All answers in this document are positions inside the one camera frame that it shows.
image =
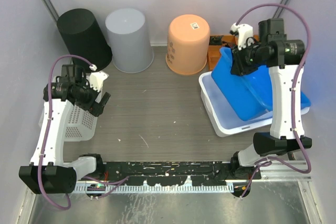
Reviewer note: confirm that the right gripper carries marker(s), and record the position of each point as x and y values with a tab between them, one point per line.
238	67

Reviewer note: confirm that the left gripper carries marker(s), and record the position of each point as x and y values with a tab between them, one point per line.
93	107

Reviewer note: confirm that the blue plastic tub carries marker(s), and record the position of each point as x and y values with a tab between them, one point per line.
250	96

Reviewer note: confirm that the blue perforated basket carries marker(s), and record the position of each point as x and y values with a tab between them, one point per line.
61	117

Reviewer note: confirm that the white plastic tub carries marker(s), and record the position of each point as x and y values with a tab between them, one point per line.
223	118

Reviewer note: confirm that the grey bucket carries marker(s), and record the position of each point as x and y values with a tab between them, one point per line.
129	40

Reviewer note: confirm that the orange bucket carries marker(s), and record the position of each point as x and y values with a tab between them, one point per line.
187	44

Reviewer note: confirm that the black bucket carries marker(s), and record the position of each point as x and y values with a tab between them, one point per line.
83	37

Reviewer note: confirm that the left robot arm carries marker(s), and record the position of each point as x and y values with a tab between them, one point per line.
47	171

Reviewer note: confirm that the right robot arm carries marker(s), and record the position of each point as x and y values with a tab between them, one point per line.
284	59

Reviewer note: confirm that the orange compartment organizer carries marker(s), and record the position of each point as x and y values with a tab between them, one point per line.
213	53

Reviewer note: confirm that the dark rolled item far left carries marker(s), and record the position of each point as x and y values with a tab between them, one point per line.
215	41

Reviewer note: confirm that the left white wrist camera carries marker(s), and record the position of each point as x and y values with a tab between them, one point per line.
97	78

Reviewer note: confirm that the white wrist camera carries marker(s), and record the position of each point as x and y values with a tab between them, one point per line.
97	78
244	33

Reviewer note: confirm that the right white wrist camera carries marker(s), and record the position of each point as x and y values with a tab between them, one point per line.
244	33

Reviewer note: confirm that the white cable duct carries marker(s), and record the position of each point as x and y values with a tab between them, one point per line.
146	189

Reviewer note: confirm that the black mounting rail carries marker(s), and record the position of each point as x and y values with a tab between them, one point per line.
206	173

